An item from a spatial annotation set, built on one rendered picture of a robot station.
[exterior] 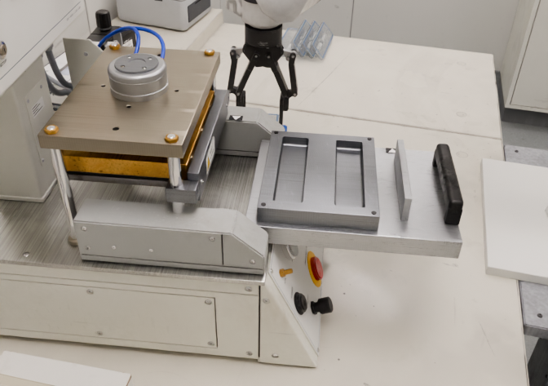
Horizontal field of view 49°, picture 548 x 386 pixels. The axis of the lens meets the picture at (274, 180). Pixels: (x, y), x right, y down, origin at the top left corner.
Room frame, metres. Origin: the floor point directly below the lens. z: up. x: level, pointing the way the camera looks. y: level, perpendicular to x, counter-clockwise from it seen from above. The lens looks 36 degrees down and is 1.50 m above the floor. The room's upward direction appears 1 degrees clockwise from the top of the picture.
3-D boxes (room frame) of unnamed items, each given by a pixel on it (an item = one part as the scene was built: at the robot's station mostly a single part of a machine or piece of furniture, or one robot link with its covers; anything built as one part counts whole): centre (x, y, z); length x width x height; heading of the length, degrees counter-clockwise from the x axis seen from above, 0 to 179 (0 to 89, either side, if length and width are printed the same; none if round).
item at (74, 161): (0.75, 0.19, 1.07); 0.22 x 0.17 x 0.10; 175
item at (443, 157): (0.70, -0.25, 0.99); 0.15 x 0.02 x 0.04; 175
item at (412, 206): (0.72, -0.12, 0.97); 0.30 x 0.22 x 0.08; 85
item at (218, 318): (0.76, 0.18, 0.84); 0.53 x 0.37 x 0.17; 85
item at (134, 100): (0.76, 0.22, 1.08); 0.31 x 0.24 x 0.13; 175
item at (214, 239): (0.60, 0.13, 0.97); 0.25 x 0.05 x 0.07; 85
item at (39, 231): (0.74, 0.22, 0.93); 0.46 x 0.35 x 0.01; 85
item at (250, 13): (1.16, 0.05, 1.08); 0.13 x 0.12 x 0.05; 177
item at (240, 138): (0.87, 0.10, 0.97); 0.26 x 0.05 x 0.07; 85
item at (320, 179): (0.72, -0.07, 0.98); 0.20 x 0.17 x 0.03; 175
